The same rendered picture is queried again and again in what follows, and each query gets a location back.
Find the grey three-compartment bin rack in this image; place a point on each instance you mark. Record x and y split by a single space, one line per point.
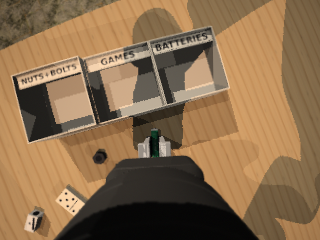
59 105

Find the white domino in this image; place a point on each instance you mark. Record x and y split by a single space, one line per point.
71 200

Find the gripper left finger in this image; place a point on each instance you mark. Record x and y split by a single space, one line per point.
144 149

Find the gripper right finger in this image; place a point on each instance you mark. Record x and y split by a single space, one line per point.
164 147

